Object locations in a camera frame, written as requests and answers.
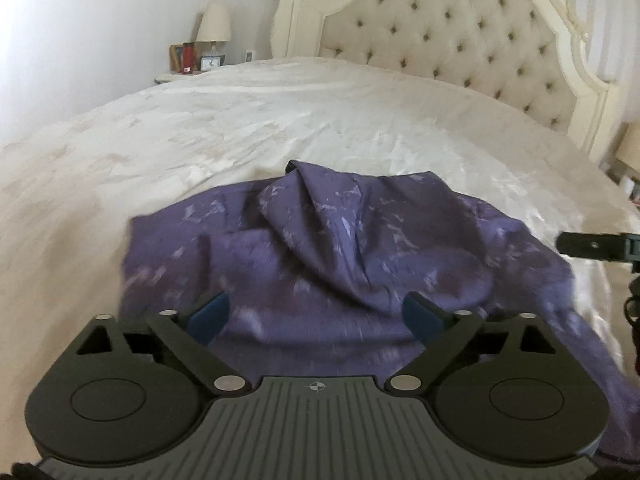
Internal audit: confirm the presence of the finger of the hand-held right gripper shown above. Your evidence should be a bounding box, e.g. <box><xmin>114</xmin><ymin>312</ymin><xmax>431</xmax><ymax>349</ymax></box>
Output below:
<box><xmin>556</xmin><ymin>231</ymin><xmax>640</xmax><ymax>262</ymax></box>

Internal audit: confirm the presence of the white nightstand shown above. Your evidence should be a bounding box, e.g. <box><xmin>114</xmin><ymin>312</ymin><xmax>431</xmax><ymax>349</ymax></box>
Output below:
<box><xmin>154</xmin><ymin>71</ymin><xmax>201</xmax><ymax>86</ymax></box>

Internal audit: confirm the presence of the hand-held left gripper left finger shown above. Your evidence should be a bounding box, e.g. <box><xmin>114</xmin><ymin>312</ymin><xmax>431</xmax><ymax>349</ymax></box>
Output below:
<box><xmin>75</xmin><ymin>292</ymin><xmax>247</xmax><ymax>396</ymax></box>

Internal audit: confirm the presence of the white shade table lamp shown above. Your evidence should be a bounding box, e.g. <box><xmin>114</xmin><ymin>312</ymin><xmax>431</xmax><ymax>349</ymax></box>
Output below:
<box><xmin>195</xmin><ymin>3</ymin><xmax>232</xmax><ymax>56</ymax></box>
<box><xmin>615</xmin><ymin>122</ymin><xmax>640</xmax><ymax>181</ymax></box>

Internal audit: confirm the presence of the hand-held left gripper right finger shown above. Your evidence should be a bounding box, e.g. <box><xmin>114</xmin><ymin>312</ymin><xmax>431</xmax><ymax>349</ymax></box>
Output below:
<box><xmin>385</xmin><ymin>290</ymin><xmax>557</xmax><ymax>395</ymax></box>

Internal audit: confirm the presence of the white bedspread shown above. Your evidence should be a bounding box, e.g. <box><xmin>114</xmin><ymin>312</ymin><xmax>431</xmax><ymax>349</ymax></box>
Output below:
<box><xmin>0</xmin><ymin>55</ymin><xmax>640</xmax><ymax>466</ymax></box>

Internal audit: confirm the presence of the black cable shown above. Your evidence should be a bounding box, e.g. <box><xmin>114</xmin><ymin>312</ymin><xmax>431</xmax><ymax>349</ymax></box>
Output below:
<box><xmin>624</xmin><ymin>275</ymin><xmax>640</xmax><ymax>376</ymax></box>

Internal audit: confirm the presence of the cream tufted bed headboard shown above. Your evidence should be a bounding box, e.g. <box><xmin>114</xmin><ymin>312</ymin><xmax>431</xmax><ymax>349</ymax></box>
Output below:
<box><xmin>272</xmin><ymin>0</ymin><xmax>623</xmax><ymax>163</ymax></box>

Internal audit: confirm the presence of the purple patterned hooded jacket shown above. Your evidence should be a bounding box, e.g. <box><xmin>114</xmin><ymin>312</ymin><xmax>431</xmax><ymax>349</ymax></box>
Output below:
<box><xmin>120</xmin><ymin>159</ymin><xmax>636</xmax><ymax>461</ymax></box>

